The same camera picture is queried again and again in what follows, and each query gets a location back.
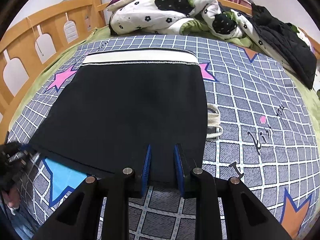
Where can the black quilted jacket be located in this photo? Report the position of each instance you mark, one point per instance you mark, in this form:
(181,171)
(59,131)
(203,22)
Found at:
(278,40)

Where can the person's left hand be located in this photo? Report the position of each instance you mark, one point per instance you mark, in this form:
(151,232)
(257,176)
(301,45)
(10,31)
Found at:
(12,199)

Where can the blue grid bed sheet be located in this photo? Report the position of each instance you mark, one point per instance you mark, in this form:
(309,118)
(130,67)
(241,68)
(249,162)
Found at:
(268,139)

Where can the black pants with white stripe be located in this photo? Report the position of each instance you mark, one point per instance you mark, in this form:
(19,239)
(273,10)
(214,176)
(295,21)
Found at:
(123,104)

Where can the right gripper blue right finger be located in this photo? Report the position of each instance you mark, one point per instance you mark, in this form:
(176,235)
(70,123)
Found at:
(229,201)

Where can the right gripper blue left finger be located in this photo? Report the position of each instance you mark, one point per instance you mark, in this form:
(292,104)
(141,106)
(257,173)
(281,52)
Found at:
(98,202)

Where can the wooden bed frame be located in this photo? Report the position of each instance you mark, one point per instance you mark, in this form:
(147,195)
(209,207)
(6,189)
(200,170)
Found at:
(34,44)

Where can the green fleece blanket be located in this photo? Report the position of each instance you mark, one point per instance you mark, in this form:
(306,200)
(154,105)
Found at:
(307,99)

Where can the white floral strawberry quilt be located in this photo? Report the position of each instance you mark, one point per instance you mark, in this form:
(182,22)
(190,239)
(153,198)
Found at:
(182,17)

